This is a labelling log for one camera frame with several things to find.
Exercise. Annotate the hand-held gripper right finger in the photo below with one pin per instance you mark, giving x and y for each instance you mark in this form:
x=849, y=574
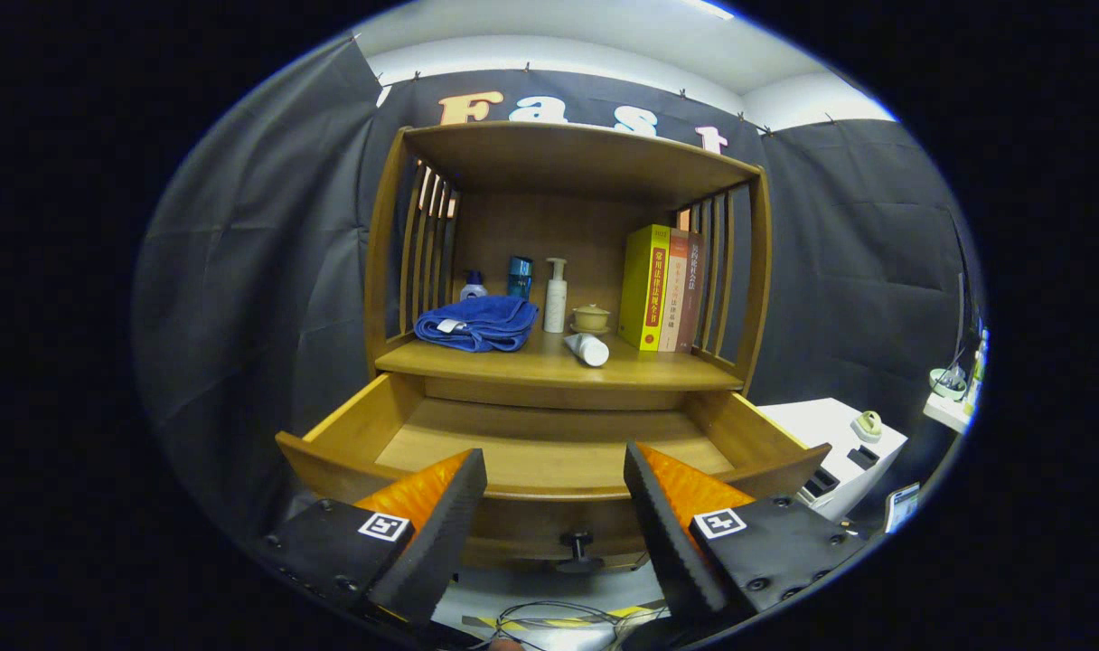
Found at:
x=671, y=542

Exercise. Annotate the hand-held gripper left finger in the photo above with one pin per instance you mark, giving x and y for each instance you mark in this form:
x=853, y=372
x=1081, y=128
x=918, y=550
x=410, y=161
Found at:
x=436, y=542

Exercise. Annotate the white green squeeze tube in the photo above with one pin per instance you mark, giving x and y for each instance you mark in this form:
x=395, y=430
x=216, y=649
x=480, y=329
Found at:
x=590, y=350

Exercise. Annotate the white side cabinet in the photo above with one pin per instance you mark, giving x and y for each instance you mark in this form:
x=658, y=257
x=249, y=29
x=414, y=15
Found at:
x=812, y=425

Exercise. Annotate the wooden countertop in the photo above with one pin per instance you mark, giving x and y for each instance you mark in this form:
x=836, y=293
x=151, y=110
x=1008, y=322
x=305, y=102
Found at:
x=531, y=366

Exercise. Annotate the wooden cabinet with shelf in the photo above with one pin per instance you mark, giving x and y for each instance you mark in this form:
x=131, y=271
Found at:
x=558, y=154

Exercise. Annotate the folded blue towel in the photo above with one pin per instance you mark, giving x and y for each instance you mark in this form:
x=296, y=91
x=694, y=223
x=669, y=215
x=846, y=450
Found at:
x=477, y=321

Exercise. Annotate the pale green tape dispenser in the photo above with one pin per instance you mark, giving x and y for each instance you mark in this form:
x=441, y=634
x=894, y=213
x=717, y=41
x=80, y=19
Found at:
x=868, y=425

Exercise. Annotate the small lit screen device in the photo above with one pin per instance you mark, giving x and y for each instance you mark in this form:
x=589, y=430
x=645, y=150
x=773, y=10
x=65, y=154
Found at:
x=902, y=506

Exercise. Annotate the beige lidded ceramic cup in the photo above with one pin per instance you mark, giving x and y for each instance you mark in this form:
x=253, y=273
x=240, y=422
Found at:
x=591, y=318

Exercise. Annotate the brown book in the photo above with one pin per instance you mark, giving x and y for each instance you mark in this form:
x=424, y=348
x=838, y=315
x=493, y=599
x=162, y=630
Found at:
x=691, y=298

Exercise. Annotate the small white blue-capped bottle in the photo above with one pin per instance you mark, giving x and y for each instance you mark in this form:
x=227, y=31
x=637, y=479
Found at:
x=474, y=291

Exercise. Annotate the yellow book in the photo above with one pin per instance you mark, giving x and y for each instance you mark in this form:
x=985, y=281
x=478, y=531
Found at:
x=644, y=289

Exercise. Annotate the white pump bottle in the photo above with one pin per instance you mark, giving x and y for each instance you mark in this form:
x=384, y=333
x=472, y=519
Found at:
x=556, y=307

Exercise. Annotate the teal bottle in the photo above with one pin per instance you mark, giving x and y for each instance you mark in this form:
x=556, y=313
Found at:
x=519, y=276

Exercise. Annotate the small white table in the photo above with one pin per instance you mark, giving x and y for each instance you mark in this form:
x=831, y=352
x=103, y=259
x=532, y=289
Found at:
x=947, y=414

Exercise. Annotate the pale green bowl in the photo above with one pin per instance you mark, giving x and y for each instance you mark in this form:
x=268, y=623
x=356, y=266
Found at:
x=947, y=384

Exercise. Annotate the black backdrop cloth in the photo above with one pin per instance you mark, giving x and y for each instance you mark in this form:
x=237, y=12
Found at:
x=242, y=271

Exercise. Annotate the clear bottle with green liquid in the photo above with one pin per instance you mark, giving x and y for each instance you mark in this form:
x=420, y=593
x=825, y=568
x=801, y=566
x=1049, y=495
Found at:
x=976, y=371

